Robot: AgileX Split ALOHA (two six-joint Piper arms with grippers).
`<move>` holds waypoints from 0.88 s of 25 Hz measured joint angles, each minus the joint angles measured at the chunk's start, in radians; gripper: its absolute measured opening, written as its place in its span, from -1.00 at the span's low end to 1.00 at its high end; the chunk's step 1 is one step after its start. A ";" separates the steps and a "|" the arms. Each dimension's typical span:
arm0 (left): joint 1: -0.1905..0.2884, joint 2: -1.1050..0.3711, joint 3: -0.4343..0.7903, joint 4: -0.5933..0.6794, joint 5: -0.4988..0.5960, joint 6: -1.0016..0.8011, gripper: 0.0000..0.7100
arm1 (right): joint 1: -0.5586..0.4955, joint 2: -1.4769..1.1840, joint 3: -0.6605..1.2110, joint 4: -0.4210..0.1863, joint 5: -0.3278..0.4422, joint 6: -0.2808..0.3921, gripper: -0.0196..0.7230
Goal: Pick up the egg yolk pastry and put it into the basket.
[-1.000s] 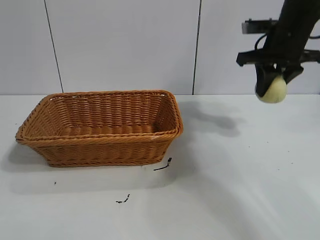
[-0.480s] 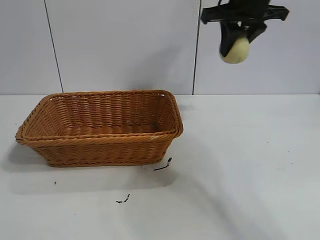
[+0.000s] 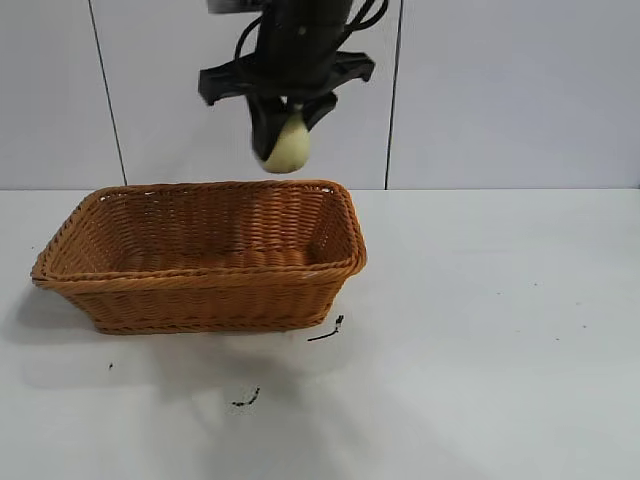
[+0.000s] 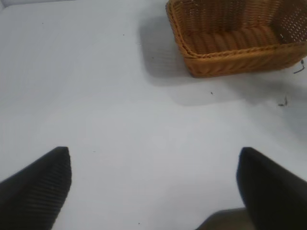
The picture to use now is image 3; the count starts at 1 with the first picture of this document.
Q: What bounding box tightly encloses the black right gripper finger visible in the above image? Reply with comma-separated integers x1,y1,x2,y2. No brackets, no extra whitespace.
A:
298,92,338,132
249,96,291,161

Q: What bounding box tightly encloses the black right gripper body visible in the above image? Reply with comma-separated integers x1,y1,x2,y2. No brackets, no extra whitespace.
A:
198,0,376,107

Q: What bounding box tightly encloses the pale yellow egg yolk pastry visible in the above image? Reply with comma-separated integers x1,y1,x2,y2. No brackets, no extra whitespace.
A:
260,110,314,175

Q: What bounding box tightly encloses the brown woven wicker basket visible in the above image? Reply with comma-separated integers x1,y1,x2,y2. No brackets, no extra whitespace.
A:
30,179,369,336

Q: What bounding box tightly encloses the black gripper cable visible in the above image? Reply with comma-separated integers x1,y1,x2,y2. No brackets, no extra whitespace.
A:
237,13,267,69
342,0,391,33

